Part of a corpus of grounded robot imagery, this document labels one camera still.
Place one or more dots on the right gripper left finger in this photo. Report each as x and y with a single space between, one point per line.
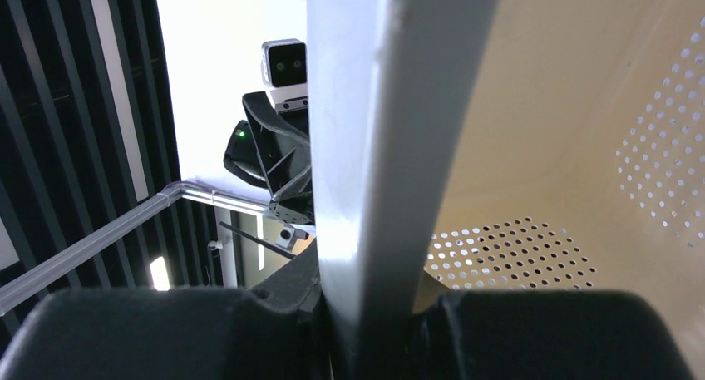
189 333

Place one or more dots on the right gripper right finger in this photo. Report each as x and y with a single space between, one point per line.
542 335

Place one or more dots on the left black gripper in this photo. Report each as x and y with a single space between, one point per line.
283 145

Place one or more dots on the cream perforated plastic basket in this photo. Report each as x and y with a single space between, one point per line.
504 145

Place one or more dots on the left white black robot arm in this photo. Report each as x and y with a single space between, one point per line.
241 158

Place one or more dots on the aluminium frame rail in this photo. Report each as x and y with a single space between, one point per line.
30 283

